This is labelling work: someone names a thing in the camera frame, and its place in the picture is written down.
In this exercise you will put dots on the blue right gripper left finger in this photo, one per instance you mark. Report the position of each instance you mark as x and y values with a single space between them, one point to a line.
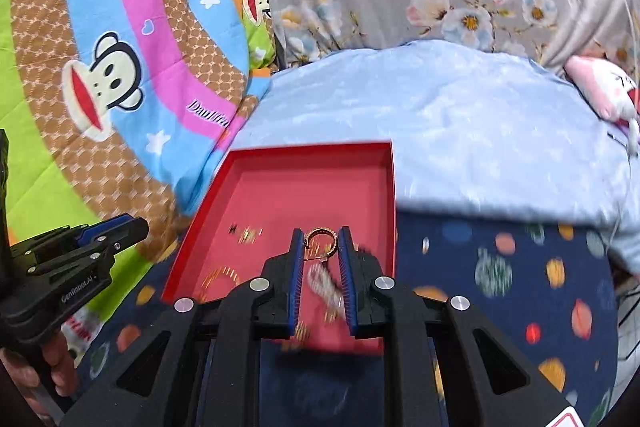
296 260

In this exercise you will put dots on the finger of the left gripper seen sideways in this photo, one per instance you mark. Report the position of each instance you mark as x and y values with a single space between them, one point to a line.
91 232

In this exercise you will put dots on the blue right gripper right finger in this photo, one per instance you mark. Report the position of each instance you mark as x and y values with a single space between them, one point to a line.
344 249

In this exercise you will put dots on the gold hoop earring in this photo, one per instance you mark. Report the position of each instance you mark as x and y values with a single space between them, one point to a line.
320 244

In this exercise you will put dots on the red shallow box tray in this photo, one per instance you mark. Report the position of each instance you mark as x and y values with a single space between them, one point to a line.
260 196

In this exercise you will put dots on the small earring on sheet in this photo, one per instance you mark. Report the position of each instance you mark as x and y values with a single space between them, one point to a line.
425 245

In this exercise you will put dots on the light blue pillow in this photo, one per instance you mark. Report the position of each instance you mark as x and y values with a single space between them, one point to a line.
473 134

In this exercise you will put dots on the colourful monkey cartoon quilt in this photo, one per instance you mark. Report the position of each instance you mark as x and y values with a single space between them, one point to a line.
124 106

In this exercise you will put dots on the navy planet print sheet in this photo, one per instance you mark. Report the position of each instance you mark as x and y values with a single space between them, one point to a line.
548 287

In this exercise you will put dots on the pink cartoon plush pillow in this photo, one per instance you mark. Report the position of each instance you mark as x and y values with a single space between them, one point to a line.
609 91

